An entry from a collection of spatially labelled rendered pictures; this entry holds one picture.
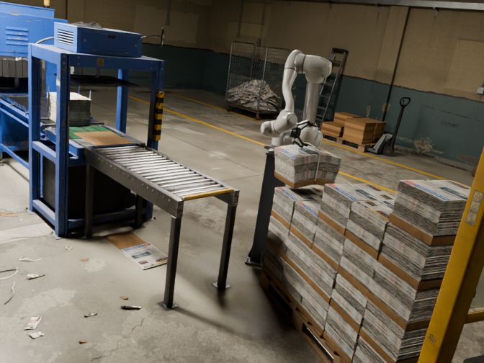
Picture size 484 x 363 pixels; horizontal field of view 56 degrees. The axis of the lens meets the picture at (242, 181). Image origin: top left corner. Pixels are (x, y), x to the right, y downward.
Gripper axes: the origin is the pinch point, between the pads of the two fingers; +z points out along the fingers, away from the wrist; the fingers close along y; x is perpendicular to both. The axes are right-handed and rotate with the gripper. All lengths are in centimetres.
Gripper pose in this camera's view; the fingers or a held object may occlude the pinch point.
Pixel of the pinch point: (312, 135)
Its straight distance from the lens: 329.2
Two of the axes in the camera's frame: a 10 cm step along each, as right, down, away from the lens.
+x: 3.9, 3.4, -8.5
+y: -2.1, 9.4, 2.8
